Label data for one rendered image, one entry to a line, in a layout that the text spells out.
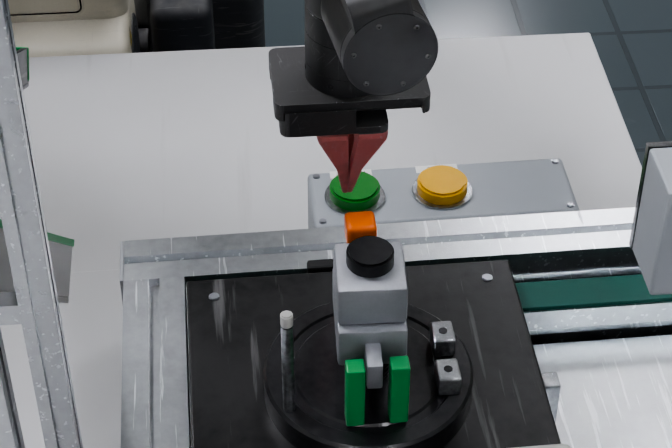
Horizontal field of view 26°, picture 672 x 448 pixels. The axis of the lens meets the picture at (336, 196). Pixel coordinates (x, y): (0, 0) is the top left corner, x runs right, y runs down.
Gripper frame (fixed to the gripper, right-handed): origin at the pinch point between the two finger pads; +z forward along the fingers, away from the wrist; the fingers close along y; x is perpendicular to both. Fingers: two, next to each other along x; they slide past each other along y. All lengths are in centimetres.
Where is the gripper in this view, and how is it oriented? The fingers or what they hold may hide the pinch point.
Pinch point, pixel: (346, 177)
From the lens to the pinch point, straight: 102.2
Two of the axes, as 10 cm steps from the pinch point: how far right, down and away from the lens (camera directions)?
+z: -0.1, 7.6, 6.5
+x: -1.0, -6.5, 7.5
